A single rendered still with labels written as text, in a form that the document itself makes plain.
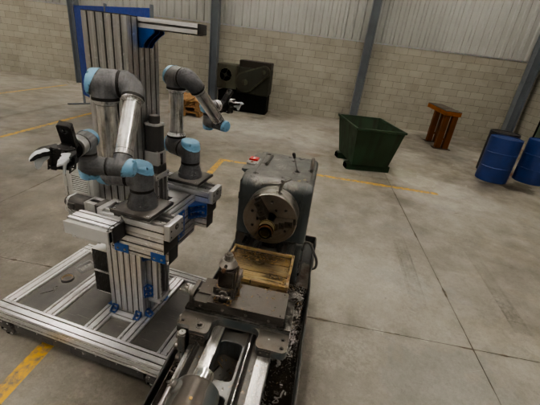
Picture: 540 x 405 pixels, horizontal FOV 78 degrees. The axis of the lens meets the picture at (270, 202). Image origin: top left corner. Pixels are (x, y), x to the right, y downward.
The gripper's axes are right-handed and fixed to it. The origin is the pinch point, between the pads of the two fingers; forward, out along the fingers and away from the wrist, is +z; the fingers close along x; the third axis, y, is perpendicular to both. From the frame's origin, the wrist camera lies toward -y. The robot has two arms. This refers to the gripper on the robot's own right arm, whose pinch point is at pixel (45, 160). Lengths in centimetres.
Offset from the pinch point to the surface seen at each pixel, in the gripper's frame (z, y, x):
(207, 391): 44, 37, -60
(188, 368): 15, 67, -56
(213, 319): -4, 59, -62
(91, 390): -36, 159, -5
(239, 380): 21, 62, -74
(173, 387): 43, 38, -51
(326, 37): -1040, -126, -310
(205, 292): -14, 54, -57
